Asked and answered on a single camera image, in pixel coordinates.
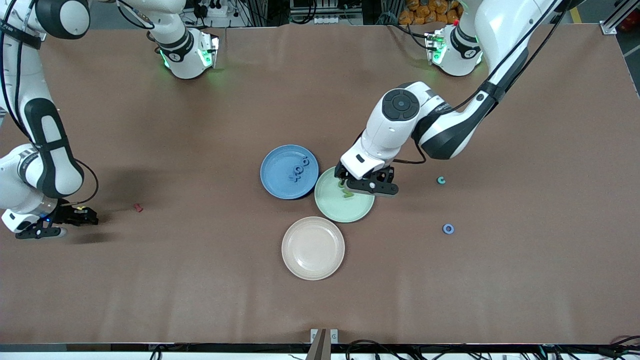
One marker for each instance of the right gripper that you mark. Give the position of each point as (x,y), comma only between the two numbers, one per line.
(71,215)

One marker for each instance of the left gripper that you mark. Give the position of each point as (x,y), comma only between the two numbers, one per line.
(341,174)

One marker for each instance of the green capital letter N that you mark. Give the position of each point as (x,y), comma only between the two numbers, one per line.
(347,195)

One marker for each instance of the blue small letter g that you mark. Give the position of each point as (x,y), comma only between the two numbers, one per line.
(308,160)

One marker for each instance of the blue capital letter G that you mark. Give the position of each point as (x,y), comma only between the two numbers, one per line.
(298,166)

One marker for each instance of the blue letter x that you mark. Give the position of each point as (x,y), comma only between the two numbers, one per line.
(294,176)

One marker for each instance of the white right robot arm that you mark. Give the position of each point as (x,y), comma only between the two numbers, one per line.
(15,175)

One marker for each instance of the green plate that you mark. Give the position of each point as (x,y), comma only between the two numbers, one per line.
(350,210)

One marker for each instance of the red letter I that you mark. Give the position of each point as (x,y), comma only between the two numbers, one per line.
(137,207)

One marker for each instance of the blue plate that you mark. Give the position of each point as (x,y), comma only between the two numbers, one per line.
(277,180)

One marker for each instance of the beige plate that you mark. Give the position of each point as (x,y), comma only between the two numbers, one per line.
(312,248)

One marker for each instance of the blue letter O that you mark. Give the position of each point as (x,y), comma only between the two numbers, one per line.
(443,229)

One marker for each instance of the white power strip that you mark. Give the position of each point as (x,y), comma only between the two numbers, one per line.
(330,20)
(215,10)

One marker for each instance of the bag of orange items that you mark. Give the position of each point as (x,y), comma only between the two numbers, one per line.
(425,12)

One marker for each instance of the metal table edge bracket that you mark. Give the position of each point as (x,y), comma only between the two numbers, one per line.
(334,336)

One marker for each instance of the grey camera pole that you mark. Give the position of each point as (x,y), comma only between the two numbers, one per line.
(317,350)

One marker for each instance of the aluminium frame profile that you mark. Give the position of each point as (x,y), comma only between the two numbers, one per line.
(612,22)

